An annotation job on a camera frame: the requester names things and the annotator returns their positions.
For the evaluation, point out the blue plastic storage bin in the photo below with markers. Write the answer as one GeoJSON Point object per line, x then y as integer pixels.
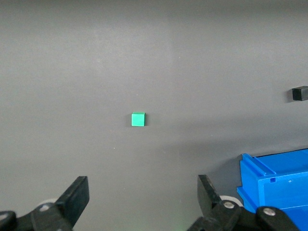
{"type": "Point", "coordinates": [284, 183]}

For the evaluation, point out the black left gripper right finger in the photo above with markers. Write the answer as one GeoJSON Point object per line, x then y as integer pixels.
{"type": "Point", "coordinates": [207, 192]}

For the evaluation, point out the small green cube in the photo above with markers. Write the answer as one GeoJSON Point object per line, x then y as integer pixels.
{"type": "Point", "coordinates": [137, 119]}

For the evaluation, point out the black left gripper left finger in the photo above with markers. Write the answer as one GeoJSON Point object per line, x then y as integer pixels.
{"type": "Point", "coordinates": [72, 197]}

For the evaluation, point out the small black cube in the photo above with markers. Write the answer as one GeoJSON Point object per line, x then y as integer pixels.
{"type": "Point", "coordinates": [299, 93]}

